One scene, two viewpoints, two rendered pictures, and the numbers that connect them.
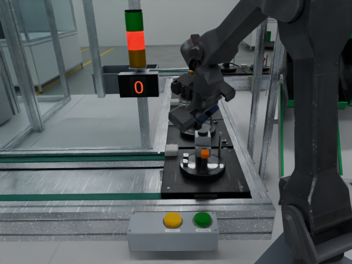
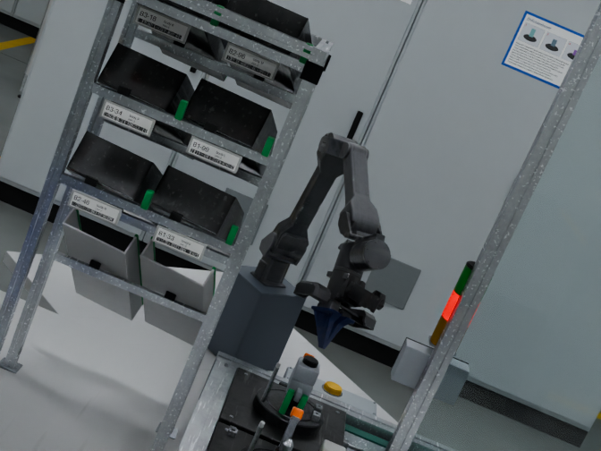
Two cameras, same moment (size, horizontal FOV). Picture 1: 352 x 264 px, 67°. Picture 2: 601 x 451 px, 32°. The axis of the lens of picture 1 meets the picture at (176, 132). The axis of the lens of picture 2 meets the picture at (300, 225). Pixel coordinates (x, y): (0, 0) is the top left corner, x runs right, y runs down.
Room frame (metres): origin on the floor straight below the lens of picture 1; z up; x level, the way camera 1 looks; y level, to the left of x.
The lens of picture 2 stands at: (2.54, -0.29, 1.84)
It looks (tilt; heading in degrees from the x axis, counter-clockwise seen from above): 15 degrees down; 177
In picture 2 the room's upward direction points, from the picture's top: 23 degrees clockwise
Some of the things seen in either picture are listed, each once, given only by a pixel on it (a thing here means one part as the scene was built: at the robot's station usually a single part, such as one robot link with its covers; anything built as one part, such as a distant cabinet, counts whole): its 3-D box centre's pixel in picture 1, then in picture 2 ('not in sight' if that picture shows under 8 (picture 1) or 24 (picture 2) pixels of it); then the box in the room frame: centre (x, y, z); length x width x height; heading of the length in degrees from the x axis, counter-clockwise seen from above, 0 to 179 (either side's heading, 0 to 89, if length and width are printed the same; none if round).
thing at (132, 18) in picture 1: (134, 21); (472, 283); (0.82, 0.11, 1.38); 0.05 x 0.05 x 0.05
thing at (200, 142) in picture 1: (202, 140); (304, 377); (0.71, -0.08, 1.06); 0.08 x 0.04 x 0.07; 179
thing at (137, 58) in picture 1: (137, 57); (448, 333); (0.82, 0.11, 1.28); 0.05 x 0.05 x 0.05
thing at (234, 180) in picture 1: (202, 170); (284, 418); (0.70, -0.08, 0.96); 0.24 x 0.24 x 0.02; 88
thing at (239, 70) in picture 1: (227, 64); not in sight; (2.03, -0.40, 1.01); 0.24 x 0.24 x 0.13; 88
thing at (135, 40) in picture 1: (135, 40); (461, 308); (0.82, 0.11, 1.33); 0.05 x 0.05 x 0.05
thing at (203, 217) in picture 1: (202, 220); not in sight; (0.48, -0.06, 0.96); 0.04 x 0.04 x 0.02
